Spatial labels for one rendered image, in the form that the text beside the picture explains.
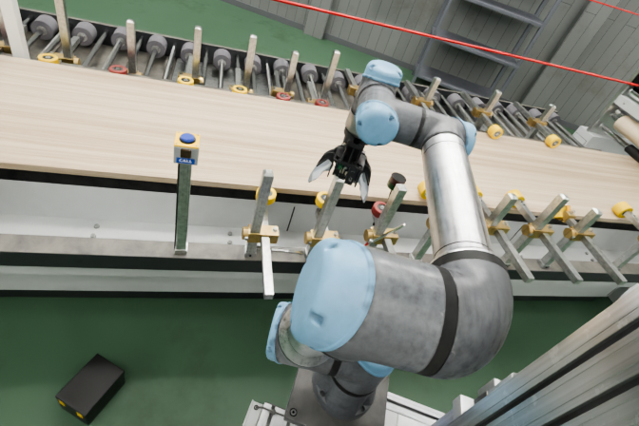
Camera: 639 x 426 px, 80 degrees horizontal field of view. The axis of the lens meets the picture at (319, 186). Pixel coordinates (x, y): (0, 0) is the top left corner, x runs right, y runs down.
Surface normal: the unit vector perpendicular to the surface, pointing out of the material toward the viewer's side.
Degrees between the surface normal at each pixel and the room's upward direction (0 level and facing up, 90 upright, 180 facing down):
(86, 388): 0
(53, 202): 90
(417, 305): 28
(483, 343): 52
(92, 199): 90
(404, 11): 90
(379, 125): 90
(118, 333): 0
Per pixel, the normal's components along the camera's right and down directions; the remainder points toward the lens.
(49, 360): 0.26, -0.73
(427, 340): 0.04, 0.14
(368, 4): -0.23, 0.58
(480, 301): 0.40, -0.59
